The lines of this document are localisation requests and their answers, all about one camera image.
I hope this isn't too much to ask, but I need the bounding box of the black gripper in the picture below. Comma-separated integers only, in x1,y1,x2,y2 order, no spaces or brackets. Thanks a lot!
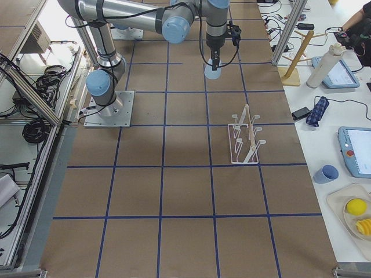
206,34,225,71

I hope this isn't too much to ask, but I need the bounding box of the light blue plastic cup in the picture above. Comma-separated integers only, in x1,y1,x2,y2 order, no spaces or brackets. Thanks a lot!
204,58,221,80

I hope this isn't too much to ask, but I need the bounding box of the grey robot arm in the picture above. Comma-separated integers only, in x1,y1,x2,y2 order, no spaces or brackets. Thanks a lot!
59,1,230,109

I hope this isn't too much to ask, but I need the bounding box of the blue cup on table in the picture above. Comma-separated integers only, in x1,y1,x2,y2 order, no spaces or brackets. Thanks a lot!
314,164,339,184

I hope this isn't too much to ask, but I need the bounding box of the wooden stand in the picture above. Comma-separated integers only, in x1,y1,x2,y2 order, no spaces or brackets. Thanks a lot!
278,30,326,86

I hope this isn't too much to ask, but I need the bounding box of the black power adapter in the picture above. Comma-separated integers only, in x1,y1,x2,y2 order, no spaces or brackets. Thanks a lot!
292,107,311,121

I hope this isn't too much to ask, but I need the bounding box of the blue checkered folded umbrella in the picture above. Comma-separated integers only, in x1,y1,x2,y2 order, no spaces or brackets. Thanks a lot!
306,97,329,127

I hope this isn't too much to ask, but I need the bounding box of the blue teach pendant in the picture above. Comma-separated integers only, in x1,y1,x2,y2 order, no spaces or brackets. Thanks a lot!
338,126,370,178
322,60,360,89

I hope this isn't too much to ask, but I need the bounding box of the cream plate with fruit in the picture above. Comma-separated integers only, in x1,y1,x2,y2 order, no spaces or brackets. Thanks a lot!
326,184,370,242

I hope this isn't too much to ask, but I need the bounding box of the yellow lemon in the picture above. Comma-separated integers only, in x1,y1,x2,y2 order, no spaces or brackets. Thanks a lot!
345,198,368,216

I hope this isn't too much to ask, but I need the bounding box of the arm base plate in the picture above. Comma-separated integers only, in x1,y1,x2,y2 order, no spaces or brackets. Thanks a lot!
111,27,144,41
83,91,134,128

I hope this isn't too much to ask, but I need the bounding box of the aluminium frame post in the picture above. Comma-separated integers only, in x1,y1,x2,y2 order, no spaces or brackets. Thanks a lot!
271,0,307,66

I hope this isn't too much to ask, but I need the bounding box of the white wire cup rack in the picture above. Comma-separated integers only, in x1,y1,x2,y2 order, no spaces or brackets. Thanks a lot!
227,104,266,165

